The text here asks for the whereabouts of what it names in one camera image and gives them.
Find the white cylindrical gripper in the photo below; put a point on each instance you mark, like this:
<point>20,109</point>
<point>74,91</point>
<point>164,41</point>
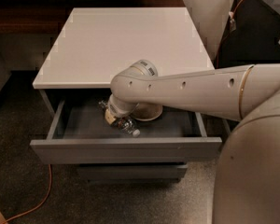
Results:
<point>118,110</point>

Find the clear plastic water bottle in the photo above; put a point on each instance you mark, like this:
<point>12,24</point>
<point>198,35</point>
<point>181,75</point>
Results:
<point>125,124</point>

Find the grey top drawer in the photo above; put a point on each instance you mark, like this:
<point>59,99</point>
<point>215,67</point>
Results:
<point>79,134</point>

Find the grey drawer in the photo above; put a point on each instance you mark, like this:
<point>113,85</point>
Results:
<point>79,134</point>
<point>133,171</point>

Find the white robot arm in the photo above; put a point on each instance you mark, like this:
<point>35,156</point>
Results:
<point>247,183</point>

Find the grey bottom drawer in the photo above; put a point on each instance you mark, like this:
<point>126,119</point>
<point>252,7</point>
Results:
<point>133,171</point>

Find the grey drawer cabinet white top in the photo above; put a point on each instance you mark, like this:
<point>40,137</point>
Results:
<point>97,43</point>

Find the beige ceramic bowl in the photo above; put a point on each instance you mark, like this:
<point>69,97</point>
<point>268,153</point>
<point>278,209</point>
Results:
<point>147,112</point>

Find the dark wooden bench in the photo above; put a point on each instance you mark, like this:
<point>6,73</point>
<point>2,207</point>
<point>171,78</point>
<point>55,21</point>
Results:
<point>49,16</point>

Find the dark cabinet at right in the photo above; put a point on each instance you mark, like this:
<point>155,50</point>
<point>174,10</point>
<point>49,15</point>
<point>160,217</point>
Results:
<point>257,35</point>

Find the white cable plug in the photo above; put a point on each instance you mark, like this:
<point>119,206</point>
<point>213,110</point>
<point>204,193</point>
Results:
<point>232,21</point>

